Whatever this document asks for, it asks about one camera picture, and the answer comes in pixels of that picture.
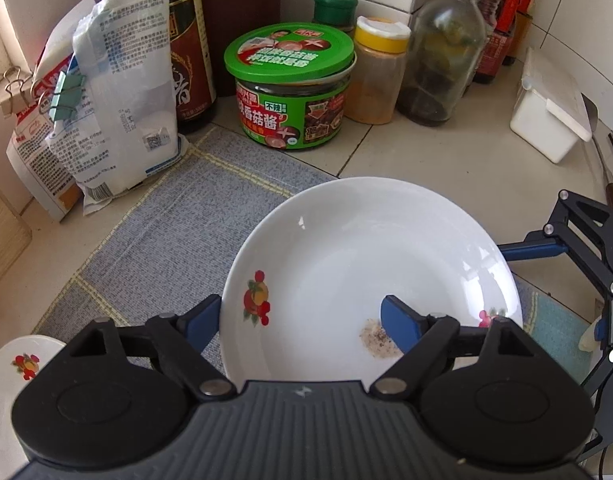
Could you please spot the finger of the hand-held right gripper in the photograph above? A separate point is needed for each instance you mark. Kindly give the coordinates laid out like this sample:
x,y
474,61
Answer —
x,y
609,367
531,250

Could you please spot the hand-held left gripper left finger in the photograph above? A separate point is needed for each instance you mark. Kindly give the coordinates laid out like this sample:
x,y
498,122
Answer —
x,y
204,317

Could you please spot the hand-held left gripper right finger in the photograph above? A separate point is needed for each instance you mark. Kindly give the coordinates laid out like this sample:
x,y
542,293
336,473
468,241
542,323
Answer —
x,y
401,322

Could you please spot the white plate fruit print stained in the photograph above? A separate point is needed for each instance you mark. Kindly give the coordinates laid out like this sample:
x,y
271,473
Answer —
x,y
361,260

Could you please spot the white plate fruit print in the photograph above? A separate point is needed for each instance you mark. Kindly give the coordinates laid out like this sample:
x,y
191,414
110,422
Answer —
x,y
6,400

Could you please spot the grey-blue checked table mat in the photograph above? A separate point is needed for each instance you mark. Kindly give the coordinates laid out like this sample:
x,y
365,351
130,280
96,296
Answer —
x,y
161,240

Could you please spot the white plastic lidded box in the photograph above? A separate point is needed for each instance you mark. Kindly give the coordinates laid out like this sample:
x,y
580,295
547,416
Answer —
x,y
546,115

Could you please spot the clear glass bottle dark contents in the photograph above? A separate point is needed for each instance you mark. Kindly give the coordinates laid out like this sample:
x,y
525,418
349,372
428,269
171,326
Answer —
x,y
436,60

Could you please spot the green lid sauce jar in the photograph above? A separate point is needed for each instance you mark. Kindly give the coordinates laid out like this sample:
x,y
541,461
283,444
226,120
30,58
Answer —
x,y
286,110

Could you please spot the white blue printed bag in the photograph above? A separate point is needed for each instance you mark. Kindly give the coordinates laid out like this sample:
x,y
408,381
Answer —
x,y
121,110

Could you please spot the yellow lid spice jar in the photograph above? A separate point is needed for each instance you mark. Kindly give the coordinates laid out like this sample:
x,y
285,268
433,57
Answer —
x,y
376,80

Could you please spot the white red printed bag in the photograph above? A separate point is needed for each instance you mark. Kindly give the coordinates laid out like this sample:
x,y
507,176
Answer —
x,y
31,160

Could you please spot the dark soy sauce bottle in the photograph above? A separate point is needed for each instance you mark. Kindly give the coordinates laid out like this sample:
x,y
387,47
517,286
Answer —
x,y
191,70

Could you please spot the green binder clip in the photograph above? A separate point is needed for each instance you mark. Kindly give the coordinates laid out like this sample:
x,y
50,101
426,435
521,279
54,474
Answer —
x,y
66,95

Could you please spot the clear binder clip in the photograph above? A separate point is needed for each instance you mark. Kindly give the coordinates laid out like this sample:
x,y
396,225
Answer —
x,y
11,104

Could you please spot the green cap bottle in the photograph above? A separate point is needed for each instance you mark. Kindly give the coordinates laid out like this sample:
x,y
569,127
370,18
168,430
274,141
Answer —
x,y
335,10

